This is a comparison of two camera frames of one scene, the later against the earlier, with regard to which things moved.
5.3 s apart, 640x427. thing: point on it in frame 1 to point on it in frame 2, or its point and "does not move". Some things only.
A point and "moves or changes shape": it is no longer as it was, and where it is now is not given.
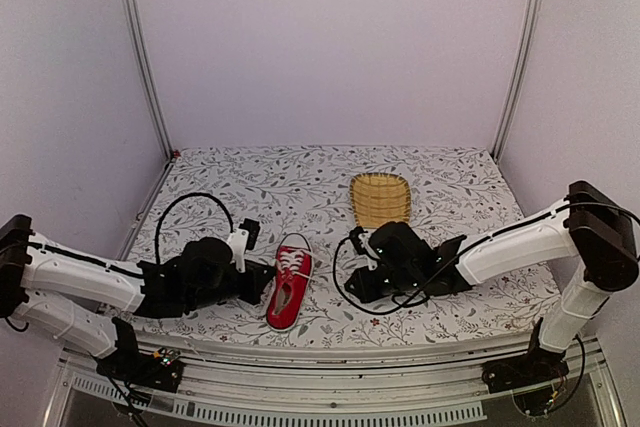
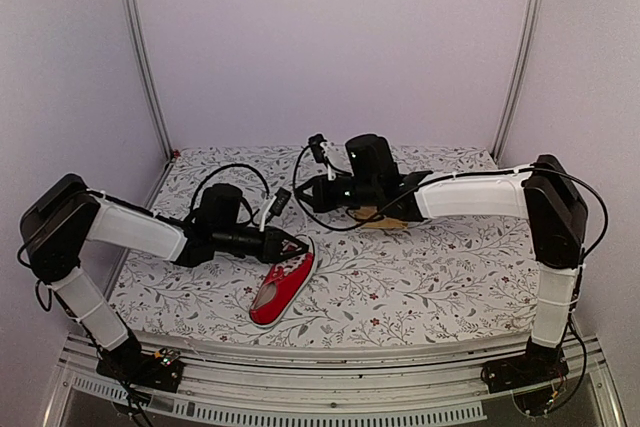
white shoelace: (289, 262) moves or changes shape
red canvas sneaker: (292, 273) moves or changes shape
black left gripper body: (210, 297) to (226, 237)
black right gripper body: (402, 280) to (364, 193)
